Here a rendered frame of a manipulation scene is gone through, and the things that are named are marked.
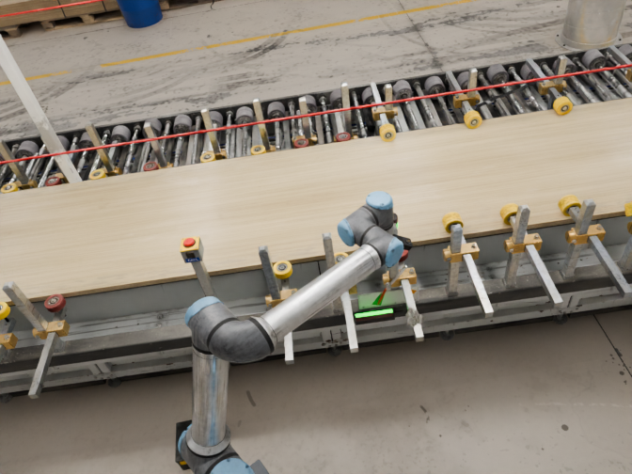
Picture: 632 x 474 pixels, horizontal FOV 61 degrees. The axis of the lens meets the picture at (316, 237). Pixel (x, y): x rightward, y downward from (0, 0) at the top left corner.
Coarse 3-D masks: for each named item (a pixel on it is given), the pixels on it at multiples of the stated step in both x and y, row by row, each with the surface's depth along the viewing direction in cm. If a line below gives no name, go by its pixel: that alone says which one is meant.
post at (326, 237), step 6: (324, 234) 201; (330, 234) 202; (324, 240) 201; (330, 240) 201; (324, 246) 203; (330, 246) 203; (324, 252) 205; (330, 252) 206; (330, 258) 208; (330, 264) 211; (336, 300) 227; (336, 306) 229
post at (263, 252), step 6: (264, 246) 203; (264, 252) 203; (264, 258) 205; (270, 258) 209; (264, 264) 207; (270, 264) 208; (264, 270) 210; (270, 270) 210; (270, 276) 213; (270, 282) 215; (276, 282) 219; (270, 288) 218; (276, 288) 218; (276, 294) 221
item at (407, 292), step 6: (402, 264) 225; (402, 282) 219; (408, 282) 218; (408, 288) 216; (408, 294) 214; (408, 300) 212; (408, 306) 210; (414, 306) 210; (414, 330) 202; (420, 330) 201; (420, 336) 200
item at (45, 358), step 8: (56, 312) 232; (64, 312) 234; (56, 320) 229; (48, 336) 223; (56, 336) 225; (48, 344) 220; (48, 352) 217; (40, 360) 215; (48, 360) 216; (40, 368) 212; (40, 376) 209; (32, 384) 207; (40, 384) 209; (32, 392) 205
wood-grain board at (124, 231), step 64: (448, 128) 283; (512, 128) 276; (576, 128) 269; (64, 192) 285; (128, 192) 278; (192, 192) 272; (256, 192) 265; (320, 192) 259; (448, 192) 248; (512, 192) 242; (576, 192) 237; (0, 256) 255; (64, 256) 250; (128, 256) 244; (256, 256) 234; (320, 256) 230
